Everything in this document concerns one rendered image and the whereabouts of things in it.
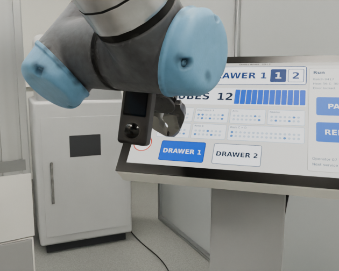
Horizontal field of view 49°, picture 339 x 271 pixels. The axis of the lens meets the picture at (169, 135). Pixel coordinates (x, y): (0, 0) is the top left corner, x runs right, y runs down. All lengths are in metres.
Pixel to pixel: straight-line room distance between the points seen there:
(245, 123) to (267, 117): 0.05
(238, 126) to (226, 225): 0.23
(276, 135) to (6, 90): 0.55
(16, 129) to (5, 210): 0.18
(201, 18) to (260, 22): 1.62
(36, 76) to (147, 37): 0.15
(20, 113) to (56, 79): 0.47
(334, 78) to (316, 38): 0.82
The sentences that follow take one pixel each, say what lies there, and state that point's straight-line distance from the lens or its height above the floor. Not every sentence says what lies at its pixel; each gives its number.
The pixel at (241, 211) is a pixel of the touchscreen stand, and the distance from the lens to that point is 0.85.
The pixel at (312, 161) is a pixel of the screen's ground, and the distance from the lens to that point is 0.73.
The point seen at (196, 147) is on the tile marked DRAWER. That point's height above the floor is 1.01.
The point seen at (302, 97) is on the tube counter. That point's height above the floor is 1.11.
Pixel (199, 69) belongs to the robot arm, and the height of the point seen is 1.16.
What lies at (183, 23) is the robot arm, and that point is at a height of 1.19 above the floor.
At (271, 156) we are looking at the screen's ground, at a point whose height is 1.00.
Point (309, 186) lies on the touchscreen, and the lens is 0.71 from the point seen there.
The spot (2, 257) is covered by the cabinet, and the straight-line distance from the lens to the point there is 0.93.
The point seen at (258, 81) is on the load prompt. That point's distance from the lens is 0.84.
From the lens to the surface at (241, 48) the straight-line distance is 2.03.
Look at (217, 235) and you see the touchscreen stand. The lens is 0.88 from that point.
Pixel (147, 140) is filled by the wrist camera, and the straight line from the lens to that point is 0.55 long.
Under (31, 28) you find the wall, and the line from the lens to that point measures 4.07.
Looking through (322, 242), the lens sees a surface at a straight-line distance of 1.72.
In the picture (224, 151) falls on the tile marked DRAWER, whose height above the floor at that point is 1.01.
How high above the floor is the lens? 1.15
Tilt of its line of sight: 9 degrees down
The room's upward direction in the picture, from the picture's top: straight up
